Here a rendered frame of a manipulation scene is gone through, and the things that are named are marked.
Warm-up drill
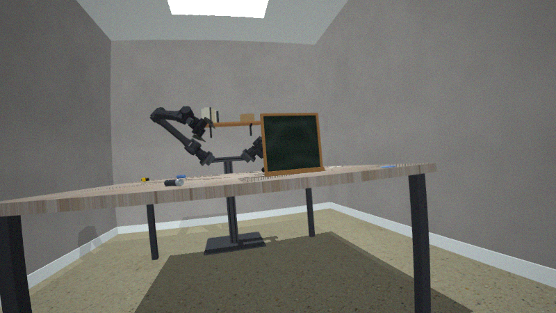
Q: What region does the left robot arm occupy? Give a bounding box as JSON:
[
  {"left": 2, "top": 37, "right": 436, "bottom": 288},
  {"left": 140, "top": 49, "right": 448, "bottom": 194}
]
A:
[{"left": 245, "top": 136, "right": 263, "bottom": 160}]

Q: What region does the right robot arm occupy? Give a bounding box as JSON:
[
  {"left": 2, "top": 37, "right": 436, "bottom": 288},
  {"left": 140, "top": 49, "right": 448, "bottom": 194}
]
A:
[{"left": 150, "top": 106, "right": 210, "bottom": 164}]

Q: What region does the green chalkboard with wooden frame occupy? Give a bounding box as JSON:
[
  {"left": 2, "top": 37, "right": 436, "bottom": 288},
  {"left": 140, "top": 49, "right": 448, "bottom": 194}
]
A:
[{"left": 260, "top": 113, "right": 325, "bottom": 177}]

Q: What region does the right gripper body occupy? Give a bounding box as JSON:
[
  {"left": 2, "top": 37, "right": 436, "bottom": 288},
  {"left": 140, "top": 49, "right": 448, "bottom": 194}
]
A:
[{"left": 192, "top": 118, "right": 208, "bottom": 137}]

